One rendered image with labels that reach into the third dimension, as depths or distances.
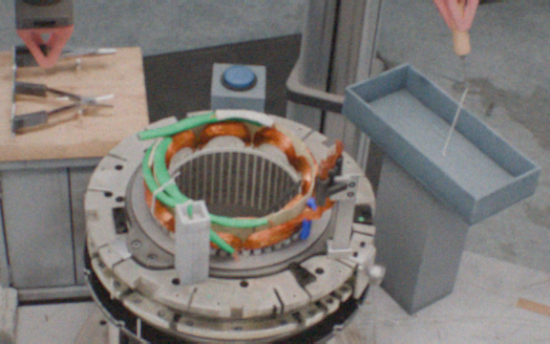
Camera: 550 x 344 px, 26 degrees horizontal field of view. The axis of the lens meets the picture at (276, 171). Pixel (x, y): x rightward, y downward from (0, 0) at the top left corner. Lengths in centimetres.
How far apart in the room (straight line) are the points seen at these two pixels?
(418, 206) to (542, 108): 186
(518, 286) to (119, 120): 62
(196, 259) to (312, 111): 62
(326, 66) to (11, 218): 51
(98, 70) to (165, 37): 190
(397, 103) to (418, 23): 202
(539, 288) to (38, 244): 70
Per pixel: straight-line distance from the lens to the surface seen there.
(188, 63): 330
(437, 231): 153
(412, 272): 158
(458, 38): 137
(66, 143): 141
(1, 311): 156
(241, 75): 155
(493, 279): 170
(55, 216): 151
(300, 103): 175
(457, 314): 164
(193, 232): 115
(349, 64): 170
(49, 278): 159
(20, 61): 149
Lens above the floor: 198
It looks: 42 degrees down
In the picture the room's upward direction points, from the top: 5 degrees clockwise
